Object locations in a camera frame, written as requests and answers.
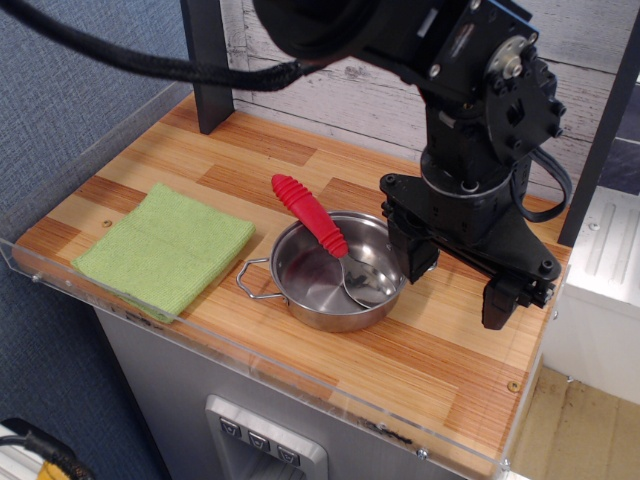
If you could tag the white metal side shelf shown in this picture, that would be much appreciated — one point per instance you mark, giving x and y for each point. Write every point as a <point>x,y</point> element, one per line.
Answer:
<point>593,336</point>

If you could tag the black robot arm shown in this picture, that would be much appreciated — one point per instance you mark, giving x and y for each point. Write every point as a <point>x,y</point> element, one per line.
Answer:
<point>490,106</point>

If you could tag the clear acrylic table guard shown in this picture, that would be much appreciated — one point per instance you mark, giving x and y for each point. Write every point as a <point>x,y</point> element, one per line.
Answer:
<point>426,387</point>

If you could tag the black right frame post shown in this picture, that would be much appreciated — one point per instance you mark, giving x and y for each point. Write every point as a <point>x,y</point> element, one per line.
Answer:
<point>612,115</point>

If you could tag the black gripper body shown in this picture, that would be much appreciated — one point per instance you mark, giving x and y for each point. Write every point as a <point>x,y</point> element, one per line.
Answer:
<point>484,229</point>

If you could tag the silver toy appliance cabinet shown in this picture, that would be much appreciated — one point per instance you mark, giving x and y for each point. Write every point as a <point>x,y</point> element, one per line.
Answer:
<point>211,421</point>

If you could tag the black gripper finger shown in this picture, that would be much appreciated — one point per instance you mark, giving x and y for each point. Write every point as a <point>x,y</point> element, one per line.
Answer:
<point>501,297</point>
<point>415,253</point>

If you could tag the green cloth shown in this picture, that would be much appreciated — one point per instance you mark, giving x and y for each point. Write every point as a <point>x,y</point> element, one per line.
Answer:
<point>165,252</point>

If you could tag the small steel pot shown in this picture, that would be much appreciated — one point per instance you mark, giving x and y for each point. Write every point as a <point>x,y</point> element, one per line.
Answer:
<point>309,279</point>

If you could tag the red handled metal spoon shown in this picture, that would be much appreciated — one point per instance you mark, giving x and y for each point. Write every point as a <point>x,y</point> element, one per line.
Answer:
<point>363,283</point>

